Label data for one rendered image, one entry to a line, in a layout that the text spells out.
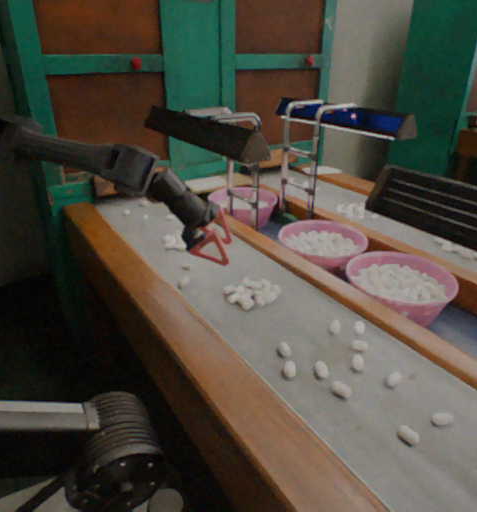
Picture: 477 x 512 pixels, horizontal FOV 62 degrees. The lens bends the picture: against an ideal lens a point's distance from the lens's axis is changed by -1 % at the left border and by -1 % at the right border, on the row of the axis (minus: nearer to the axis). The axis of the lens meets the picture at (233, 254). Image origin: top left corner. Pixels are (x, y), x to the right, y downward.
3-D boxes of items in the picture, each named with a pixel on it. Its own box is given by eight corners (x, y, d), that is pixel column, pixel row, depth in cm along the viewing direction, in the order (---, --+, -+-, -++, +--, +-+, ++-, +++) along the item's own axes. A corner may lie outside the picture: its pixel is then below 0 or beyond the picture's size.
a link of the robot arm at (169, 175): (147, 181, 72) (170, 160, 73) (140, 185, 78) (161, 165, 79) (173, 209, 74) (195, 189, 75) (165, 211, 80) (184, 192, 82)
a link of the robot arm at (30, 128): (-11, 155, 90) (8, 113, 91) (11, 166, 95) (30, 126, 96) (120, 192, 69) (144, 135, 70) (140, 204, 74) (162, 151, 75)
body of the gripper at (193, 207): (186, 244, 76) (158, 215, 73) (193, 224, 85) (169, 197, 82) (212, 224, 74) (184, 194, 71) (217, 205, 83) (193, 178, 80)
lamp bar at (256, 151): (243, 165, 91) (244, 132, 88) (143, 127, 138) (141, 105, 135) (271, 160, 95) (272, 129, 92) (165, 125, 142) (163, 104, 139)
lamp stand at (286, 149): (309, 238, 144) (320, 107, 124) (274, 220, 159) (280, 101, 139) (346, 227, 153) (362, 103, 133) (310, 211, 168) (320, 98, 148)
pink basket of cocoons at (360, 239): (342, 296, 110) (347, 265, 105) (261, 268, 124) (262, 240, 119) (375, 259, 129) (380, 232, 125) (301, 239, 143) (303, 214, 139)
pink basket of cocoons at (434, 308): (404, 352, 89) (413, 317, 84) (320, 297, 109) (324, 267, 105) (470, 314, 102) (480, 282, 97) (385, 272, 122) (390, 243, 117)
